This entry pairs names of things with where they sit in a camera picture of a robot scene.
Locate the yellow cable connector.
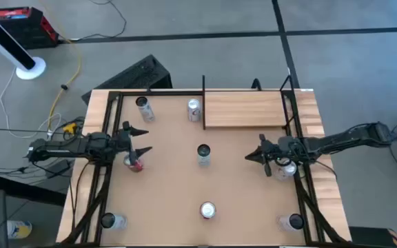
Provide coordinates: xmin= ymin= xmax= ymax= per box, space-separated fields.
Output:
xmin=62 ymin=122 xmax=79 ymax=134

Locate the silver Diet Coke can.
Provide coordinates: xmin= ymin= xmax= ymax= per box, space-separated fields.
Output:
xmin=187 ymin=98 xmax=202 ymax=123
xmin=273 ymin=158 xmax=298 ymax=182

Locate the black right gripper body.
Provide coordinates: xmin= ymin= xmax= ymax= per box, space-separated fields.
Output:
xmin=258 ymin=133 xmax=305 ymax=178

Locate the white Arctic Vibe Celsius can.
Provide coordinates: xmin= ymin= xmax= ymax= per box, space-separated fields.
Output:
xmin=135 ymin=96 xmax=156 ymax=123
xmin=101 ymin=212 xmax=128 ymax=231

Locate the red and black toolbox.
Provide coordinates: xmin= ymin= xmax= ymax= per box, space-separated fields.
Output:
xmin=0 ymin=6 xmax=61 ymax=50

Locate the white Peach Vibe Celsius can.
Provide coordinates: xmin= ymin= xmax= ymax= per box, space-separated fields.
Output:
xmin=276 ymin=213 xmax=305 ymax=232
xmin=196 ymin=143 xmax=212 ymax=167

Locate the yellow floor cable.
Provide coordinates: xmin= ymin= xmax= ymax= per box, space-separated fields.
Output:
xmin=38 ymin=0 xmax=83 ymax=134

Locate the black case with orange stripes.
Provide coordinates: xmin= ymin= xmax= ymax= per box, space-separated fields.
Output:
xmin=348 ymin=225 xmax=397 ymax=248

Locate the thin black floor cable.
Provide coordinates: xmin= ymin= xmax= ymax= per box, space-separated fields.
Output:
xmin=59 ymin=0 xmax=128 ymax=44

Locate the red Coca-Cola can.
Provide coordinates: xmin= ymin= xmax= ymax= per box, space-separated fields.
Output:
xmin=199 ymin=201 xmax=217 ymax=220
xmin=122 ymin=154 xmax=145 ymax=173

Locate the black aluminium rig frame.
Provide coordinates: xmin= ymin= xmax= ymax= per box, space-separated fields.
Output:
xmin=59 ymin=90 xmax=353 ymax=248

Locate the white floor cable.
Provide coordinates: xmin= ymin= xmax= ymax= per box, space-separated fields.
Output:
xmin=0 ymin=67 xmax=63 ymax=139

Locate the white black pole stand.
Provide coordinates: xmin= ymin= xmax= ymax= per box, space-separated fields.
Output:
xmin=0 ymin=3 xmax=47 ymax=81

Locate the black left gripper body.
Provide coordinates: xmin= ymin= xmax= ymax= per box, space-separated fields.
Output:
xmin=110 ymin=121 xmax=139 ymax=166

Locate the wooden shelf with black frame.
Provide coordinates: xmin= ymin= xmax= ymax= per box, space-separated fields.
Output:
xmin=201 ymin=74 xmax=301 ymax=131

